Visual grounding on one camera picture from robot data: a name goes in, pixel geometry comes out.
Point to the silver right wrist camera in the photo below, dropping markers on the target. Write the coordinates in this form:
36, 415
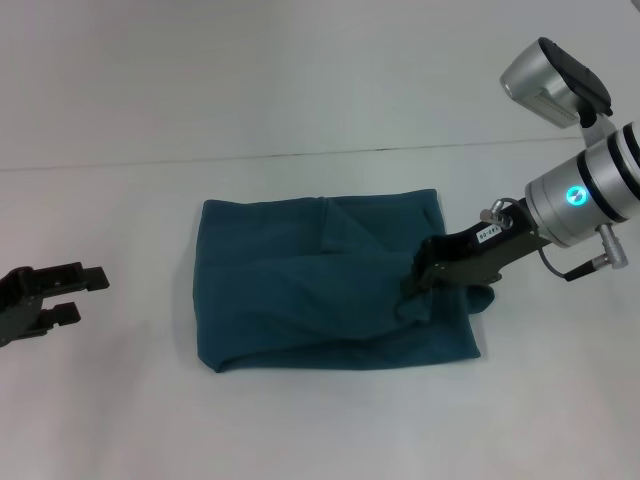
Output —
550, 80

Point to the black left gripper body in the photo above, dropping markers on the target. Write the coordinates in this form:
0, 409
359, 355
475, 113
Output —
30, 300

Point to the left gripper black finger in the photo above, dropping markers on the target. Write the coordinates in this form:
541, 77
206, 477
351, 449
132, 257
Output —
62, 314
94, 279

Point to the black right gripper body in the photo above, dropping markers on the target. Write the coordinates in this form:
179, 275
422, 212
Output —
480, 255

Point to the teal t-shirt with FREE print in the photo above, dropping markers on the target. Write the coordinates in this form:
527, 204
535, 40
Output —
325, 280

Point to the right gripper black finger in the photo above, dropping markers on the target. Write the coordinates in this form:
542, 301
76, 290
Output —
412, 280

